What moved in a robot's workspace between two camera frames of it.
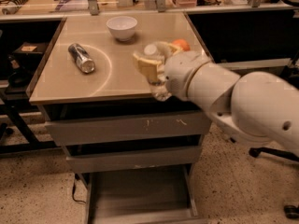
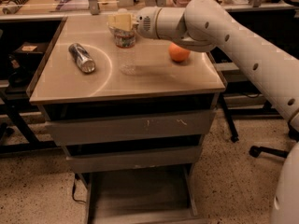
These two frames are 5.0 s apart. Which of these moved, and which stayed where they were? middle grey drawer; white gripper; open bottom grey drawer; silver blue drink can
Moved: white gripper
Stayed: middle grey drawer; open bottom grey drawer; silver blue drink can
